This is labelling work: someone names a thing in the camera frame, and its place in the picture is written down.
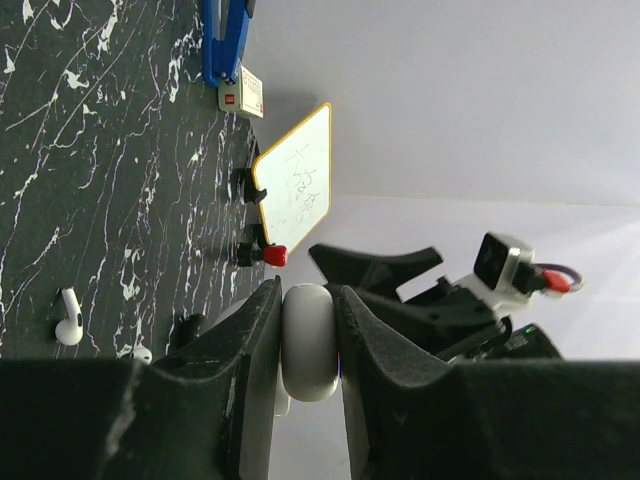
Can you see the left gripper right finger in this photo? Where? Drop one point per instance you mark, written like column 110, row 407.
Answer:
column 409, row 415

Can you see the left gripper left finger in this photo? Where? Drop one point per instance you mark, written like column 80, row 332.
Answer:
column 203, row 412

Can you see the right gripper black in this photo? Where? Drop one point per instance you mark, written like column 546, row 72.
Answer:
column 446, row 320

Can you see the white earbud charging case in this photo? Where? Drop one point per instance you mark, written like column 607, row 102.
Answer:
column 308, row 369

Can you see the white earbud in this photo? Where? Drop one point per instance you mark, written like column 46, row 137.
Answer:
column 142, row 354
column 70, row 330

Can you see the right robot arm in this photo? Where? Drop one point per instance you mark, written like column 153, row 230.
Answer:
column 525, row 343

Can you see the small black part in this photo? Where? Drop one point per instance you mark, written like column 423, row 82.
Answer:
column 184, row 330

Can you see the red emergency stop button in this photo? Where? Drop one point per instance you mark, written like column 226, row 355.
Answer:
column 248, row 254

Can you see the small white box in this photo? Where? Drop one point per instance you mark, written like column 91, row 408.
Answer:
column 244, row 97

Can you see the blue stapler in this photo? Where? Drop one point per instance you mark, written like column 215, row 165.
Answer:
column 224, row 39

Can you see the whiteboard with yellow frame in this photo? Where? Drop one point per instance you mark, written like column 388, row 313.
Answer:
column 296, row 174

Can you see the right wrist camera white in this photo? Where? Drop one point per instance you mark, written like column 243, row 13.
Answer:
column 494, row 269

